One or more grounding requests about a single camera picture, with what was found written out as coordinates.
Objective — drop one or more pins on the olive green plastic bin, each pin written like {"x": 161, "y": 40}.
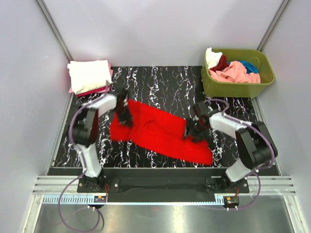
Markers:
{"x": 213, "y": 88}

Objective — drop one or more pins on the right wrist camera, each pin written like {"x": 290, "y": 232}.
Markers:
{"x": 200, "y": 110}

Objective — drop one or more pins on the blue t shirt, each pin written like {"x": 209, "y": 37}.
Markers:
{"x": 250, "y": 68}

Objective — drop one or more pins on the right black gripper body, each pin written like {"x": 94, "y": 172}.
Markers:
{"x": 195, "y": 128}

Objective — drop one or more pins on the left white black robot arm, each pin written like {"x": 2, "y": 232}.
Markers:
{"x": 84, "y": 127}

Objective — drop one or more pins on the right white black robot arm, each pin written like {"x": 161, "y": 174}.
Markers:
{"x": 255, "y": 145}

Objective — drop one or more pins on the light pink t shirt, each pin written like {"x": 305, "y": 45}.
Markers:
{"x": 235, "y": 73}

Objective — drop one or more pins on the aluminium frame rail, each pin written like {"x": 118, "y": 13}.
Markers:
{"x": 270, "y": 185}

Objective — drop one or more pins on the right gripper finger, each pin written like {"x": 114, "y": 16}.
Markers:
{"x": 186, "y": 130}
{"x": 197, "y": 138}

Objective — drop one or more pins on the folded white t shirt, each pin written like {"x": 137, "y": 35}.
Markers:
{"x": 86, "y": 76}

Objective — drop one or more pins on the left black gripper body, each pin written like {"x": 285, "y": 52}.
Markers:
{"x": 123, "y": 110}

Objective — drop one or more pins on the white cloth in bin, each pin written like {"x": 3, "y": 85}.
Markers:
{"x": 212, "y": 58}

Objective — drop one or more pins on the black marbled table mat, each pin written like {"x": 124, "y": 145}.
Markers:
{"x": 171, "y": 89}

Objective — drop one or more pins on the dark red t shirt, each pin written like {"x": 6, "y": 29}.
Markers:
{"x": 222, "y": 64}

